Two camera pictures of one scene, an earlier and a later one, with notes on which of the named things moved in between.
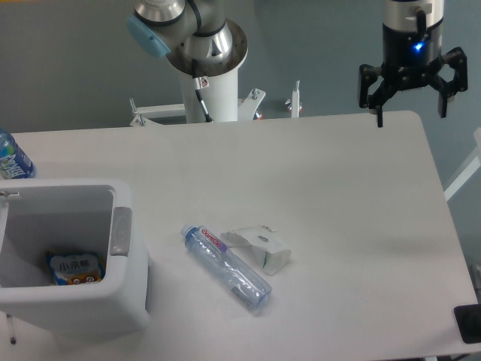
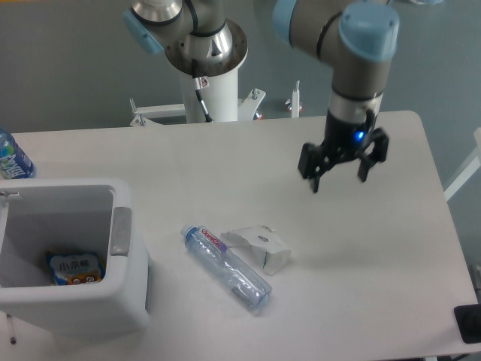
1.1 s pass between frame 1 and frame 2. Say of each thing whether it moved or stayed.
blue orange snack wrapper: stayed
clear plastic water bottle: stayed
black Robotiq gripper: moved
